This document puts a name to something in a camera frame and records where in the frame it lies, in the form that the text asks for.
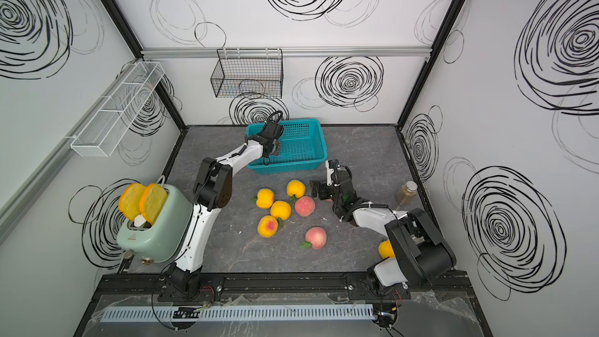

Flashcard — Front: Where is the right yellow toast slice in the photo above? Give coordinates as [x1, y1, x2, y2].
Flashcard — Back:
[139, 183, 168, 225]

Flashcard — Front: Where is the yellow red peach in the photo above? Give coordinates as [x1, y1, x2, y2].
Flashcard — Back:
[257, 215, 279, 238]

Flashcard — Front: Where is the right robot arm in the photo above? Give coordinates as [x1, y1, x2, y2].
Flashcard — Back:
[310, 159, 457, 297]

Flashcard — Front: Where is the brown spice jar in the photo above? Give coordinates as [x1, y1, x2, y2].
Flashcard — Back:
[396, 181, 418, 206]

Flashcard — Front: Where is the yellow toast slice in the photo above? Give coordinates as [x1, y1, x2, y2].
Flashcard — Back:
[118, 183, 146, 222]
[139, 183, 168, 225]

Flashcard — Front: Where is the left yellow toast slice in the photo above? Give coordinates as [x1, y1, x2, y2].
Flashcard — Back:
[118, 183, 146, 222]

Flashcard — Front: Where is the yellow peach top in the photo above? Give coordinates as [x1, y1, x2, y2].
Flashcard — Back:
[286, 179, 306, 201]

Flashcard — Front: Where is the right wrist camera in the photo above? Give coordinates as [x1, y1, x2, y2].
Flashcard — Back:
[326, 159, 339, 187]

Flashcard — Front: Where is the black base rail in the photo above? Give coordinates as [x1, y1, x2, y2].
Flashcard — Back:
[92, 271, 474, 305]

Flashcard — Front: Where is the teal plastic basket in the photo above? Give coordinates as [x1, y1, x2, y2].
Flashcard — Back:
[247, 119, 328, 175]

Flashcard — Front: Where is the black wire wall basket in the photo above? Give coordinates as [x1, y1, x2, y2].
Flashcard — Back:
[210, 48, 284, 98]

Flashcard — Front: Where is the pink peach centre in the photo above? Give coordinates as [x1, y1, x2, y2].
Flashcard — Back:
[294, 196, 316, 217]

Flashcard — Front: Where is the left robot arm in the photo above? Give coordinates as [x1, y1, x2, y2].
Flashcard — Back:
[167, 120, 284, 300]

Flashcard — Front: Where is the white mesh wall shelf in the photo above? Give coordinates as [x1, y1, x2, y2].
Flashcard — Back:
[70, 61, 165, 157]

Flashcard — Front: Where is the white slotted cable duct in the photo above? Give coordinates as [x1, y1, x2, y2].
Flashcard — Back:
[100, 304, 375, 325]

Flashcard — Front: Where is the mint green toaster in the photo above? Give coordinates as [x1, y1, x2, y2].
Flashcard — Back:
[116, 184, 193, 263]

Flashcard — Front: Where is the pink peach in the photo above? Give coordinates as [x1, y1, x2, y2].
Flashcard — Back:
[300, 227, 327, 250]
[294, 196, 316, 217]

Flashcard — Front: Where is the pink peach bottom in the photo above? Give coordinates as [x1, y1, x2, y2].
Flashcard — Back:
[300, 227, 327, 250]

